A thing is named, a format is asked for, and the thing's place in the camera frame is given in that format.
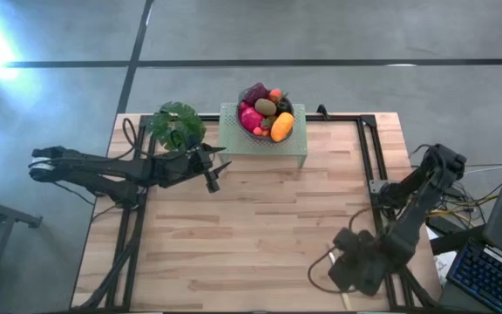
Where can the white paper sheet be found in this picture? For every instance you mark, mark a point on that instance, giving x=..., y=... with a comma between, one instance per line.
x=445, y=266

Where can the greenish brown kiwi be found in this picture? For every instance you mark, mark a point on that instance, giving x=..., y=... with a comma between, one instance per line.
x=265, y=107

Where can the grey laptop with lit keyboard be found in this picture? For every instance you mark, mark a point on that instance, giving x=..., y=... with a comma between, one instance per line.
x=486, y=275

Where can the yellow orange mango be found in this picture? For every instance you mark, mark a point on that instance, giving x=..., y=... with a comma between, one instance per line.
x=282, y=127

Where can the green monstera plant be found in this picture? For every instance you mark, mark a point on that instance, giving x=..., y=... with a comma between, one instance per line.
x=177, y=122

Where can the black flat box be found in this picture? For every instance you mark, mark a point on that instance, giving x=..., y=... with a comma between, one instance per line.
x=440, y=226

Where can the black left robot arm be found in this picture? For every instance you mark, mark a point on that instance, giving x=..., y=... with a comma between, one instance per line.
x=103, y=170

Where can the dark brown round fruit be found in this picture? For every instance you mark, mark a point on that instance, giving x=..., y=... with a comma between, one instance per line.
x=284, y=107

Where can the red bowl with grey rim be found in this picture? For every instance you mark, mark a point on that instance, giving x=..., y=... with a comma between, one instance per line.
x=244, y=128

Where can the small black clamp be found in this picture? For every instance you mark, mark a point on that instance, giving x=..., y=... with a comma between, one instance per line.
x=322, y=111

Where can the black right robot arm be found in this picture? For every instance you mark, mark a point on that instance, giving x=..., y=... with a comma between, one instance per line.
x=416, y=209

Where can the black aluminium table frame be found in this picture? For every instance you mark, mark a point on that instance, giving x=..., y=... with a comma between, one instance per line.
x=366, y=148

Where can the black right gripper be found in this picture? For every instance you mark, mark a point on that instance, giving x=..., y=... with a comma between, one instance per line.
x=371, y=261

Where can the dark maroon fruit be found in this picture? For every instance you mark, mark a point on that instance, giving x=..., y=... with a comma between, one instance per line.
x=256, y=92

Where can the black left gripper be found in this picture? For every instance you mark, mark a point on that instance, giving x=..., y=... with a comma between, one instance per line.
x=181, y=168

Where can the large red fruit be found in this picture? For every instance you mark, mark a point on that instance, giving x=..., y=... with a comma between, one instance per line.
x=251, y=119

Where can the green perforated metal shelf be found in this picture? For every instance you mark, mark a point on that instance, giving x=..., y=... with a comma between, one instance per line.
x=233, y=146

